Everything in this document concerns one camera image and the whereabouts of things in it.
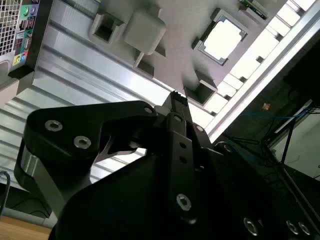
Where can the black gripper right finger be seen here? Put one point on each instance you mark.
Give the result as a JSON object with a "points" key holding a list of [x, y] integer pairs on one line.
{"points": [[202, 140]]}

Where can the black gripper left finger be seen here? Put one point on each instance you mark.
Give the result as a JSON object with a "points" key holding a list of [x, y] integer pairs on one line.
{"points": [[75, 120]]}

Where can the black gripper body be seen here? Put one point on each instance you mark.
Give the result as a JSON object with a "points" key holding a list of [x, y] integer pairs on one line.
{"points": [[125, 205]]}

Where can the silver CPU green edge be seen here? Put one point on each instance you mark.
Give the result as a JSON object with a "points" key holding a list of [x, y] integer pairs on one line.
{"points": [[223, 40]]}

